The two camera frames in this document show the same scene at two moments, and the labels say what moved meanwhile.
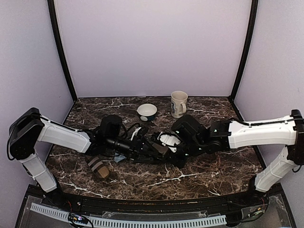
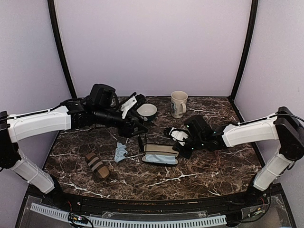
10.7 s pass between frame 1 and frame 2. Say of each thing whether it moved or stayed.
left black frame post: stayed
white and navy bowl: stayed
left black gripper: moved
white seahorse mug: stayed
